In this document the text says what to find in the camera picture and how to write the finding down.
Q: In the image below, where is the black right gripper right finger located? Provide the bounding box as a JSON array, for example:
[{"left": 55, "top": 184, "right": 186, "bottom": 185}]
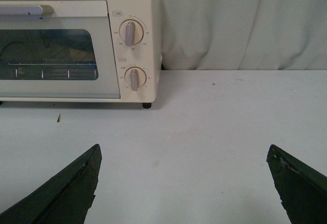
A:
[{"left": 267, "top": 145, "right": 326, "bottom": 223}]

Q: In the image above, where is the glass oven door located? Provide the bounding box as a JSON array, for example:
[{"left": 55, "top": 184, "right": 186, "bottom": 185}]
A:
[{"left": 1, "top": 0, "right": 120, "bottom": 99}]

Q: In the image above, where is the upper temperature knob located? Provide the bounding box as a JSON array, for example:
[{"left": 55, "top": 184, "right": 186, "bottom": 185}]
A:
[{"left": 119, "top": 20, "right": 144, "bottom": 47}]

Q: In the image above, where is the silver oven door handle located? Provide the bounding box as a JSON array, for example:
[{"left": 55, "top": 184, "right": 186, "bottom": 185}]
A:
[{"left": 1, "top": 5, "right": 54, "bottom": 18}]

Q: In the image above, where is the black oven foot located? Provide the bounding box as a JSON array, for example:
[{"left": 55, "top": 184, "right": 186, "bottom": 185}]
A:
[{"left": 142, "top": 103, "right": 152, "bottom": 109}]

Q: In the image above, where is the cream toaster oven body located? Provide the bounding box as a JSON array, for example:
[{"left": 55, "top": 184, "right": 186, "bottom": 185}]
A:
[{"left": 1, "top": 0, "right": 162, "bottom": 104}]

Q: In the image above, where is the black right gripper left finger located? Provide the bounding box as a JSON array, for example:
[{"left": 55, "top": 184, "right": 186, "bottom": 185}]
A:
[{"left": 1, "top": 144, "right": 102, "bottom": 223}]

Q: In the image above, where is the white curtain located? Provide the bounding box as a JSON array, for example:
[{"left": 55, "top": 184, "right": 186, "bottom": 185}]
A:
[{"left": 161, "top": 0, "right": 326, "bottom": 70}]

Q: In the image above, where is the lower timer knob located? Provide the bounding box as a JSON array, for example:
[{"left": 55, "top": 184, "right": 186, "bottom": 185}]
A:
[{"left": 125, "top": 67, "right": 147, "bottom": 91}]

